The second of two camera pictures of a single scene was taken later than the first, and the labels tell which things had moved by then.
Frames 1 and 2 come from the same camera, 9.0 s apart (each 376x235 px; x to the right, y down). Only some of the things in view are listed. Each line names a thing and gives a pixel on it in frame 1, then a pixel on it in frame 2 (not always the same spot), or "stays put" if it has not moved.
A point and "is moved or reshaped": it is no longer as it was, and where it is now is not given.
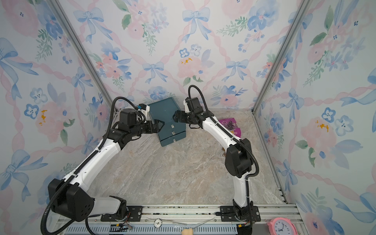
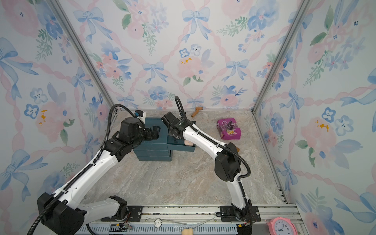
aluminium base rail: (200, 219) stays put
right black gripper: (183, 118) → (170, 132)
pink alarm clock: (281, 226) stays put
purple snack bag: (231, 124) stays put
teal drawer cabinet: (172, 131) is moved or reshaped
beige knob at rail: (187, 231) stays put
